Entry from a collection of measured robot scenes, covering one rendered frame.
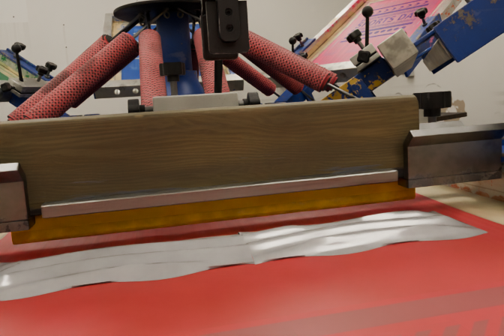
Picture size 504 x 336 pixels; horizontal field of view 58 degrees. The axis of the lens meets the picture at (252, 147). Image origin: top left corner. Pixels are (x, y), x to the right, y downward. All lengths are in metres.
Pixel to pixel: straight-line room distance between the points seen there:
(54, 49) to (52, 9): 0.36
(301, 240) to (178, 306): 0.12
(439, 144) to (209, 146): 0.21
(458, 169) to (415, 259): 0.15
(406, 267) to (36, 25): 4.52
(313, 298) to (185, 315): 0.07
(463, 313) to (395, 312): 0.03
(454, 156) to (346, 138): 0.10
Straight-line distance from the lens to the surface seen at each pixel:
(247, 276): 0.30
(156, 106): 0.67
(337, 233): 0.36
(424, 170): 0.43
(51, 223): 0.41
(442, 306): 0.26
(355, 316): 0.25
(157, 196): 0.37
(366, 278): 0.29
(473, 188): 0.52
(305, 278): 0.29
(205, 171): 0.38
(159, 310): 0.27
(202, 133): 0.38
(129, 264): 0.33
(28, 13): 4.74
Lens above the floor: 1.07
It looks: 6 degrees down
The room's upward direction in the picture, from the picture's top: 4 degrees counter-clockwise
